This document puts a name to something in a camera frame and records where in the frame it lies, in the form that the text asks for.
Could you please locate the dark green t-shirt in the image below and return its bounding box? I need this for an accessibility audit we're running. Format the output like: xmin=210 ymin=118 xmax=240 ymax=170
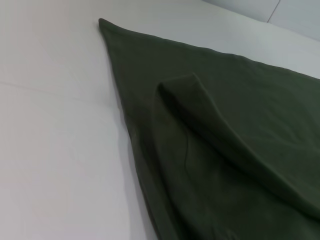
xmin=97 ymin=17 xmax=320 ymax=240

